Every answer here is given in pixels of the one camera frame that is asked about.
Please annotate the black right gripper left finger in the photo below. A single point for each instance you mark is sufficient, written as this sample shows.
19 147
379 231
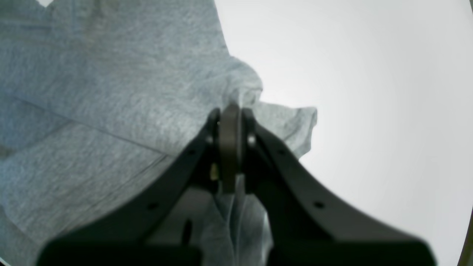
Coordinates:
161 226

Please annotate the grey T-shirt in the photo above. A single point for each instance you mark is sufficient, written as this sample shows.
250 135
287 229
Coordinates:
98 97

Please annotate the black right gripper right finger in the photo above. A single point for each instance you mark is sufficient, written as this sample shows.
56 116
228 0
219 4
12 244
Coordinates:
310 225

